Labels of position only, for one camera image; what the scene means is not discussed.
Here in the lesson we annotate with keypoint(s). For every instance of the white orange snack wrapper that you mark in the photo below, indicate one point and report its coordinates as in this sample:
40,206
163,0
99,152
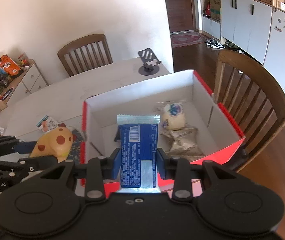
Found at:
47,123

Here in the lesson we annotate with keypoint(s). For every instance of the white storage cabinets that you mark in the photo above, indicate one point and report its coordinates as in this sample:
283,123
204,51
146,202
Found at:
255,27

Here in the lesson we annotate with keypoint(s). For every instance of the silver foil snack packet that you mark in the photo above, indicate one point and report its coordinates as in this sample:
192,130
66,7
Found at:
183,143

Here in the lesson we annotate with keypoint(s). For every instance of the brown wooden chair by box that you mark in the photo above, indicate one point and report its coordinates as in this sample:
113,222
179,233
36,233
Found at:
255,101

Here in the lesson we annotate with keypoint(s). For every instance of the clear cream bun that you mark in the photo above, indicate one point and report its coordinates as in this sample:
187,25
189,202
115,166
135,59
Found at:
172,115

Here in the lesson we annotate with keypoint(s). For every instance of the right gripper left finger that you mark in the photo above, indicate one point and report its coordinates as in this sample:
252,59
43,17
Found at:
95,172

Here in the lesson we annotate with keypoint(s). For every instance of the grey phone stand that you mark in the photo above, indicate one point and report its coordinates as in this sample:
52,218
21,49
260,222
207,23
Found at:
150,63

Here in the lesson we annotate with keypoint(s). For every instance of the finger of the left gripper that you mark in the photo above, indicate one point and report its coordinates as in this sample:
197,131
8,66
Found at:
27,165
10,144

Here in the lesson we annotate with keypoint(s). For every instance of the red and white cardboard box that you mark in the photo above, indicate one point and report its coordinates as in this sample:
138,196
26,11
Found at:
218,136

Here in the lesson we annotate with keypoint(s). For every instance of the round blue patterned mat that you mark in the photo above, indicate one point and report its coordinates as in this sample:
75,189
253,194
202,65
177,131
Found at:
75,151

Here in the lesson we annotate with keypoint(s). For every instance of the white drawer cabinet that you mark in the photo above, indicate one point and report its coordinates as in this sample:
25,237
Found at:
30,81

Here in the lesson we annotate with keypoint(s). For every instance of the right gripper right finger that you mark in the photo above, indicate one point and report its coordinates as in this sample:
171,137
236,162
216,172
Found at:
177,169

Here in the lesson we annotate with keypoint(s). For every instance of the orange chip bag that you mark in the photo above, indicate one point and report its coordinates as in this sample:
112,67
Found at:
9,66

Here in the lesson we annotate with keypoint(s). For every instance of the red patterned rug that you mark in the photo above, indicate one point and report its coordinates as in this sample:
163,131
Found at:
187,39

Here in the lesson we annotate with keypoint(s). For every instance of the pair of sneakers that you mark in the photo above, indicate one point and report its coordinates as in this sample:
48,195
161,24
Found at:
214,44

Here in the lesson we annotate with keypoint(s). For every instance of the brown wooden door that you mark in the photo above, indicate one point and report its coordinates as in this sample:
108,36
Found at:
180,15

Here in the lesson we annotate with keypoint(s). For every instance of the yellow spotted giraffe toy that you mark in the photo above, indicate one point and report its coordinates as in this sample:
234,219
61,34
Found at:
57,142

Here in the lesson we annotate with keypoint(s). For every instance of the brown wooden chair far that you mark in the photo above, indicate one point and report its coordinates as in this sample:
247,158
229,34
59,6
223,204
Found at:
85,53

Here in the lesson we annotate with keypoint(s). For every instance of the blue biscuit packet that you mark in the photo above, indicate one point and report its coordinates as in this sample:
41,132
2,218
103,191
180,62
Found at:
138,141

